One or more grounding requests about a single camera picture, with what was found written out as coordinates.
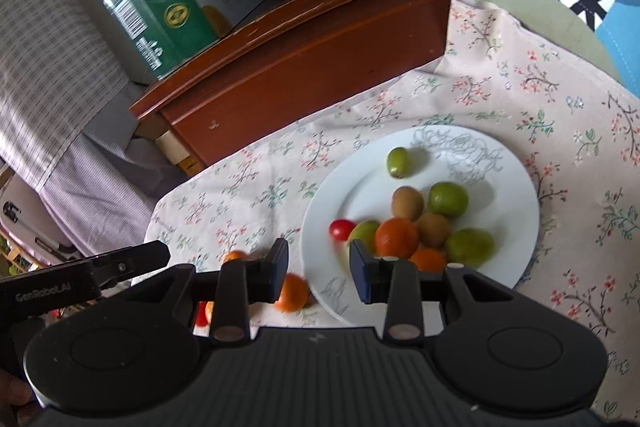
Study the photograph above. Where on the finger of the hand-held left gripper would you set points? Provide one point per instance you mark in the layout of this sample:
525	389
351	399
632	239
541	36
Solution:
135	259

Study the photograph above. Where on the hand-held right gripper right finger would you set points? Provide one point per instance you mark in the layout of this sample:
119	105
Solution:
358	277

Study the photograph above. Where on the small cardboard box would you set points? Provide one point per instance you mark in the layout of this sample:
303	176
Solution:
175	149

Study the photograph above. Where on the red cherry tomato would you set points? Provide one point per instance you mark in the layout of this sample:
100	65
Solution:
202	314
341	229

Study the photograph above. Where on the checked purple bedsheet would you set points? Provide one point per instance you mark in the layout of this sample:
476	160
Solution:
45	57

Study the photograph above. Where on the grey-green cushion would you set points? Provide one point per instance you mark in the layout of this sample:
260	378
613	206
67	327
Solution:
530	7

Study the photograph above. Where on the white plate with flower drawing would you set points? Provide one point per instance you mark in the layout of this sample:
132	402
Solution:
480	187

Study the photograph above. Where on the floral tablecloth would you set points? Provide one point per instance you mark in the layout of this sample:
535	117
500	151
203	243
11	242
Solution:
565	117

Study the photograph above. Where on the large oval green fruit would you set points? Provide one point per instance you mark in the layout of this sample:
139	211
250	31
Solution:
469	247

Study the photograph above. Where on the green cardboard box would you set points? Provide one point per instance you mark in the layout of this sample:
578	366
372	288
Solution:
150	7

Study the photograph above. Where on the small green fruit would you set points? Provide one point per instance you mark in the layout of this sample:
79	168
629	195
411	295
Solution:
397	162

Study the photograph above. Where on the round green fruit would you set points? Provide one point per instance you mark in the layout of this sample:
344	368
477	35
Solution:
448	199

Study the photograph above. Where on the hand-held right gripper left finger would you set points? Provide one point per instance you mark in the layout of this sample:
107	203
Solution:
278	269

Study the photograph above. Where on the yellow-green fruit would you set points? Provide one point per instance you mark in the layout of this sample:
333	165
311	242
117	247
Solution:
364	231

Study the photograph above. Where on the orange mandarin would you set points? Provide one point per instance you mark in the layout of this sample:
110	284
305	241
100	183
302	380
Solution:
396	238
429	258
294	293
235	256

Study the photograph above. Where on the brown kiwi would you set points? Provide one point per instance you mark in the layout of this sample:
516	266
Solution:
434	229
407	203

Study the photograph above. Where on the pale pink bag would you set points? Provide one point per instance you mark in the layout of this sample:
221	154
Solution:
25	227

